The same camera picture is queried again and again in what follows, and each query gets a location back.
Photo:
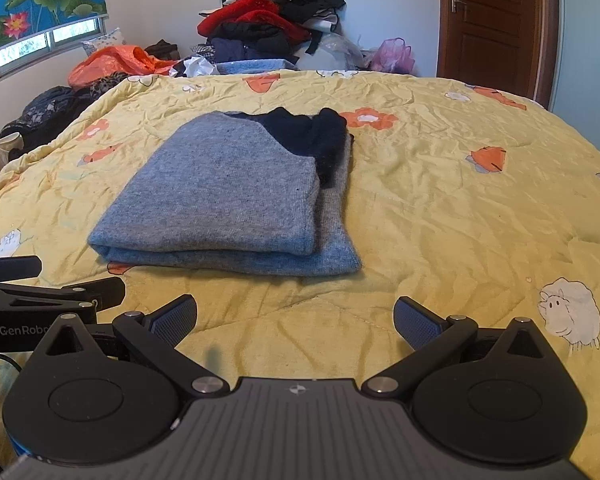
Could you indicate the light blue knitted cloth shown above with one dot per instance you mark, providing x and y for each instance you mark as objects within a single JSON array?
[{"x": 255, "y": 66}]

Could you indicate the lotus print window blind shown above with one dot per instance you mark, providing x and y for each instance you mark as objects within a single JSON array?
[{"x": 35, "y": 0}]

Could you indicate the leopard print cloth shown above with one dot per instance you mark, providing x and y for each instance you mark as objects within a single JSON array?
[{"x": 102, "y": 85}]

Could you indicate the dark patterned jacket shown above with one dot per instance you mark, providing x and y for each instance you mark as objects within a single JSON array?
[{"x": 40, "y": 115}]

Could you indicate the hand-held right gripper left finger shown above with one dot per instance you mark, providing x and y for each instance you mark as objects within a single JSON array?
[{"x": 177, "y": 320}]

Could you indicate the brown wooden door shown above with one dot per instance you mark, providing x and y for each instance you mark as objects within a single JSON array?
[
  {"x": 550, "y": 35},
  {"x": 490, "y": 25}
]

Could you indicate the pink plastic bag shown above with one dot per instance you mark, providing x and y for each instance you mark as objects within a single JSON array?
[{"x": 392, "y": 57}]

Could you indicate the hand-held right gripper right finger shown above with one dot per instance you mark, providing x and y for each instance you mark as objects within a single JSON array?
[{"x": 414, "y": 322}]

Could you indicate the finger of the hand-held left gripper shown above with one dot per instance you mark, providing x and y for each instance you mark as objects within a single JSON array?
[
  {"x": 10, "y": 267},
  {"x": 105, "y": 292}
]

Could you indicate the clear plastic bag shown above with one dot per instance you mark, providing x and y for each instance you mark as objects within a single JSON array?
[{"x": 337, "y": 52}]

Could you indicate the crumpled white plastic bag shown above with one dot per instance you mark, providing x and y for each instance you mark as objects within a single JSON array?
[{"x": 195, "y": 67}]

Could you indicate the yellow printed blanket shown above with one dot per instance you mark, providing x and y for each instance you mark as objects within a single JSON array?
[{"x": 455, "y": 220}]

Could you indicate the white patterned pillow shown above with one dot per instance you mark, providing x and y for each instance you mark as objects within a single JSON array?
[{"x": 107, "y": 40}]

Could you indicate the dark brown garment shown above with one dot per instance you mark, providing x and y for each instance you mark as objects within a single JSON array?
[{"x": 162, "y": 50}]

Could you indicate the orange plastic bag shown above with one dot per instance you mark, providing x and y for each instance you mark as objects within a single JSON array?
[{"x": 110, "y": 62}]

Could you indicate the window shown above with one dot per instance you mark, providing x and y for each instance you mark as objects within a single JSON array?
[{"x": 25, "y": 50}]

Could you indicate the grey sweater with navy sleeves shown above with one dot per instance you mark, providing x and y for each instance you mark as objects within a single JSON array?
[{"x": 220, "y": 195}]

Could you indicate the pile of clothes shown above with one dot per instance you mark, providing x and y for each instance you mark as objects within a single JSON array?
[{"x": 260, "y": 15}]

